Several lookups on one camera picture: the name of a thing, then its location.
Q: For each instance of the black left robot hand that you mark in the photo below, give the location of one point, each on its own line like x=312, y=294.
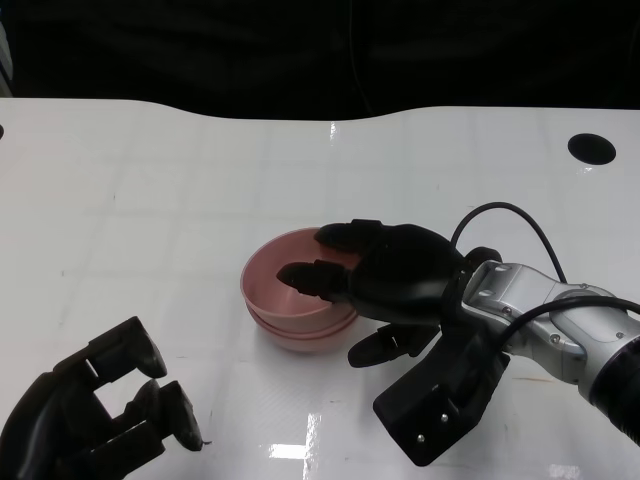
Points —
x=55, y=430

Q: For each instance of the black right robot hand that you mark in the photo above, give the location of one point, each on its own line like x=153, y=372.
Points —
x=405, y=275

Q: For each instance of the pink plastic bowl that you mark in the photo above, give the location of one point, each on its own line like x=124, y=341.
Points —
x=295, y=326
x=270, y=295
x=300, y=345

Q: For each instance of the black backdrop curtain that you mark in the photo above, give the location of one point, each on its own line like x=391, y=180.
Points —
x=300, y=50

